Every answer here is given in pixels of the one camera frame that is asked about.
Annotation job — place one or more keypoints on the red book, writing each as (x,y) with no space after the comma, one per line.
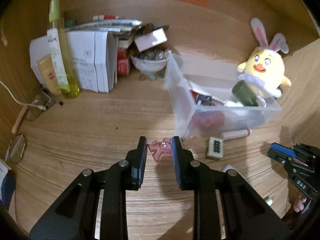
(123,62)

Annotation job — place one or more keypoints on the pink white cosmetic tube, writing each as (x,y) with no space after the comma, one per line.
(235,134)

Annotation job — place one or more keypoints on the blue white card box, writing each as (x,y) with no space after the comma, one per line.
(8,184)

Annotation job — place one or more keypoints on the red paper packet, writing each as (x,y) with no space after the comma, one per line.
(208,119)

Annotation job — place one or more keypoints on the white bowl of stones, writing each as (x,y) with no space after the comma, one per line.
(151,62)

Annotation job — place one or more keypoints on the teal white lotion bottle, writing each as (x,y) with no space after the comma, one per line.
(231,168)

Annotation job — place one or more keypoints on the right hand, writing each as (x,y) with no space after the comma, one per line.
(299,203)

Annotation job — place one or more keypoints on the yellow chick plush toy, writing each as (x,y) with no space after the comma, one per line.
(264,69)

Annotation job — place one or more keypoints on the yellow green spray bottle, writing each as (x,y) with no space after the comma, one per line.
(60,54)

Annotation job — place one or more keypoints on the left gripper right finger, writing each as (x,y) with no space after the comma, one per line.
(224,195)

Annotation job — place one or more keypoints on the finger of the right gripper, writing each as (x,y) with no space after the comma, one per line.
(294,168)
(301,152)

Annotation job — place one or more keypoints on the small white cardboard box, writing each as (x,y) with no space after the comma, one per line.
(151,39)

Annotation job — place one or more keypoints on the pink charm keychain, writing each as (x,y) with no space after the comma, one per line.
(160,149)

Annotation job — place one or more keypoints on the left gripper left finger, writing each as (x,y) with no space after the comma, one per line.
(74,214)

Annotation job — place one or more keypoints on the white folded paper stack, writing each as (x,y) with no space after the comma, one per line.
(94,56)

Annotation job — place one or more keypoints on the mahjong tile block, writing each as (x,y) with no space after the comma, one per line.
(215,148)

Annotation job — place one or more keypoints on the red white marker pen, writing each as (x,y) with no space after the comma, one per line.
(105,17)

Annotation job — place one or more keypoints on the stack of papers and books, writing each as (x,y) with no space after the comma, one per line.
(124,29)

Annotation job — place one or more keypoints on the beige cosmetic tube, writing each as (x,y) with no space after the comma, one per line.
(47,72)

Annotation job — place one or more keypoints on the clear plastic storage bin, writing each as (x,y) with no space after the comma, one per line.
(217,78)

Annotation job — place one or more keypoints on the dark green glass bottle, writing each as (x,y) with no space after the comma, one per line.
(246,96)

